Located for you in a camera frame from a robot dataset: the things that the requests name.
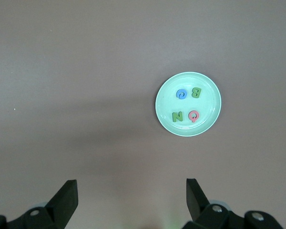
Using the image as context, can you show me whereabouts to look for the blue letter G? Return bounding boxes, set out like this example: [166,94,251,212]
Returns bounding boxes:
[175,88,188,100]

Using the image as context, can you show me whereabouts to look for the brown table cover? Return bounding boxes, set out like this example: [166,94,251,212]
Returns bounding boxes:
[0,0,286,229]

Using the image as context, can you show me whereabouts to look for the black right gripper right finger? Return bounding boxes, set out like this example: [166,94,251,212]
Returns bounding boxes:
[182,178,286,229]

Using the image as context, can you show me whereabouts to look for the green letter B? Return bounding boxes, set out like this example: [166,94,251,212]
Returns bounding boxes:
[191,87,203,99]

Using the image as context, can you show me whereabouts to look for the red letter Q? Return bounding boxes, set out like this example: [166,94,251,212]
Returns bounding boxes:
[188,110,201,123]

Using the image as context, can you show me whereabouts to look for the green letter N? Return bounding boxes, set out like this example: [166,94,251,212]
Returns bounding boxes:
[172,111,184,123]

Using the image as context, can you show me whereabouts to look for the light green plate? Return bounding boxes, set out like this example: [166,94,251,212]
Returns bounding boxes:
[155,71,222,137]

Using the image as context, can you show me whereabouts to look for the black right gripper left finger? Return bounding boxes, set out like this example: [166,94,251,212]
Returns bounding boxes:
[0,179,78,229]

